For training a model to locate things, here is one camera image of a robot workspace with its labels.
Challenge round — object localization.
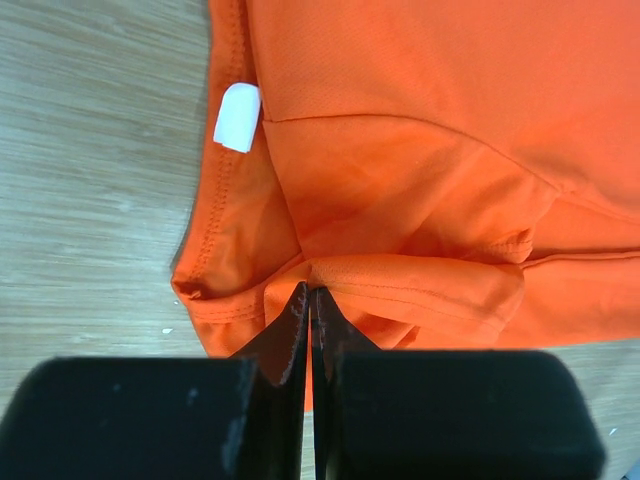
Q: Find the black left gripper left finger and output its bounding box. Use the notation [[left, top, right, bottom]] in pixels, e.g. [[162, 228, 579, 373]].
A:
[[1, 284, 308, 479]]

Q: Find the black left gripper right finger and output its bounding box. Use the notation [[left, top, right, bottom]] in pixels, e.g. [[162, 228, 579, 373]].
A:
[[310, 289, 606, 479]]

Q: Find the orange t-shirt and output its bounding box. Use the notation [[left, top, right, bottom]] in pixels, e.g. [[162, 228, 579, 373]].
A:
[[170, 0, 640, 414]]

